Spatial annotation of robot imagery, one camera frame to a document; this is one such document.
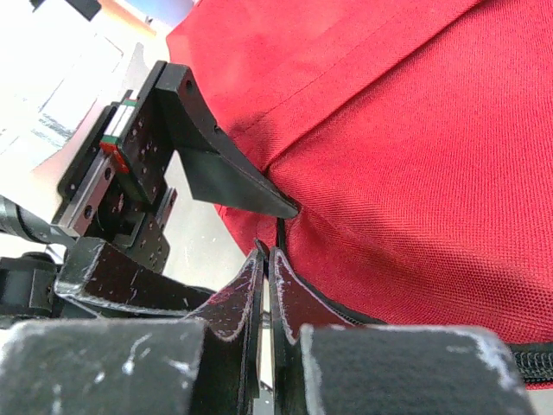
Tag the red backpack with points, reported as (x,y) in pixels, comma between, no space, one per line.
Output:
(416,139)

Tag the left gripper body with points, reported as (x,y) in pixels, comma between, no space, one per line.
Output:
(115,187)

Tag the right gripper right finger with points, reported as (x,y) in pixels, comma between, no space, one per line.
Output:
(323,364)

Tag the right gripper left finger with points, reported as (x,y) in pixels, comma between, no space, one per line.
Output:
(203,363)

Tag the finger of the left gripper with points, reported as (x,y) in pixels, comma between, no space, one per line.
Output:
(216,170)
(98,278)

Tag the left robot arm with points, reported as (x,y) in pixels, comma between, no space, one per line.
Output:
(27,282)

